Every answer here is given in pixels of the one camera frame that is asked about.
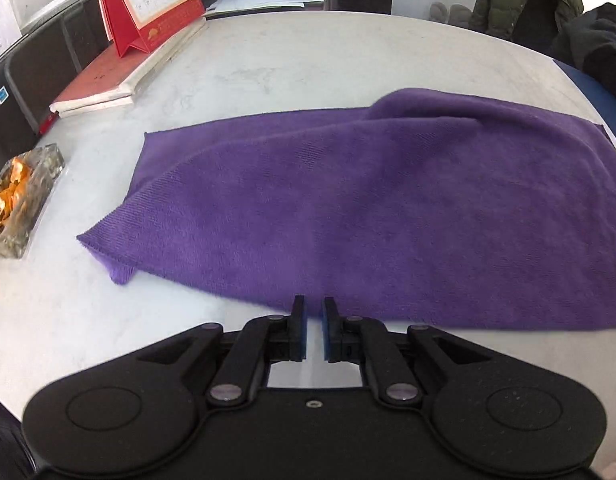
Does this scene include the glass ashtray with peels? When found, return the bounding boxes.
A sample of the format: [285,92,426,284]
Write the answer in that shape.
[0,143,65,259]

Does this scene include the red book stack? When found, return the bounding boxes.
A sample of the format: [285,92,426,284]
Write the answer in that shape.
[49,18,207,118]

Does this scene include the blue desk mat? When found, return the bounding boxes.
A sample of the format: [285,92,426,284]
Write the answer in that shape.
[554,60,616,131]

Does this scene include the seated man in black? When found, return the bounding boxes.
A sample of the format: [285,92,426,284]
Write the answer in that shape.
[549,2,616,99]

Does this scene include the white papers on desk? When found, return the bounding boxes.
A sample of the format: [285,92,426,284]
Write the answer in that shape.
[205,0,324,16]

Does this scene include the purple towel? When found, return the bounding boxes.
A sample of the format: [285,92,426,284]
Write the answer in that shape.
[79,89,616,330]

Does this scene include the grey slippers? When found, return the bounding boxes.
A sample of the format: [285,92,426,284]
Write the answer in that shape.
[428,1,472,28]

